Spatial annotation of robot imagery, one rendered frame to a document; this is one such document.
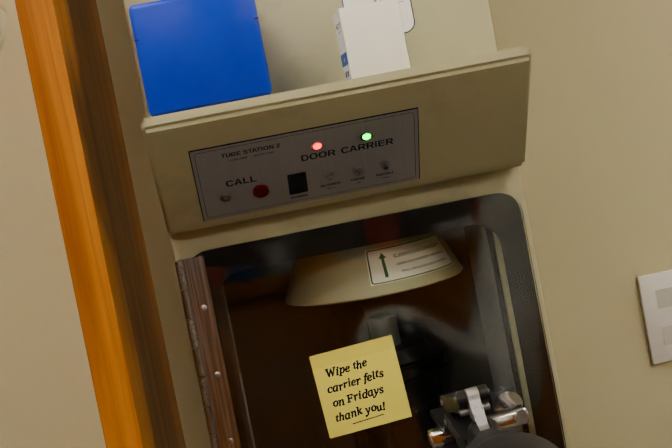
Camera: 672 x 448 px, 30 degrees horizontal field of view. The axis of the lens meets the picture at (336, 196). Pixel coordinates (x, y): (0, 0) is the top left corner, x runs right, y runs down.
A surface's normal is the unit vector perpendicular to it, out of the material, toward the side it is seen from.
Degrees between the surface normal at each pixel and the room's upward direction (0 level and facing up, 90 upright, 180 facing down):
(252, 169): 135
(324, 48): 90
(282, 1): 90
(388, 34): 90
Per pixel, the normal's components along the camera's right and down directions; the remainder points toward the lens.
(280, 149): 0.20, 0.72
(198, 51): 0.10, 0.04
